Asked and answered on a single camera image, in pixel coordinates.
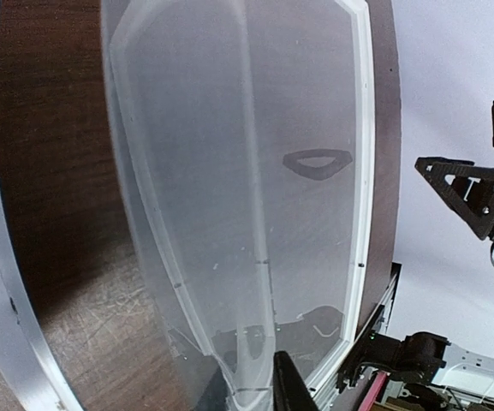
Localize white picture frame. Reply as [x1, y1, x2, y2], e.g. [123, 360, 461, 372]
[0, 1, 375, 410]

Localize aluminium front rail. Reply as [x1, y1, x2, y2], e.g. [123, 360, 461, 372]
[312, 263, 402, 411]

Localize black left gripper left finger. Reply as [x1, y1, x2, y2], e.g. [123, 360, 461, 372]
[193, 363, 229, 411]

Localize clear acrylic sheet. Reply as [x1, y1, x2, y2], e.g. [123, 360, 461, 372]
[101, 1, 373, 410]

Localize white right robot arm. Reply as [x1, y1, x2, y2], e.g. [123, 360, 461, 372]
[415, 157, 494, 400]

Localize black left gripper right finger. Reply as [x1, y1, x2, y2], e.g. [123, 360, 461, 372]
[272, 351, 318, 411]

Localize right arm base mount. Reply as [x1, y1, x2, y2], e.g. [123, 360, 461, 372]
[336, 331, 451, 391]

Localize pink framed picture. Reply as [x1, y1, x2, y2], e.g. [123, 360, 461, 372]
[357, 371, 388, 411]

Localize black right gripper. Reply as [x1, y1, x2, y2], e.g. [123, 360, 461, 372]
[415, 157, 494, 243]

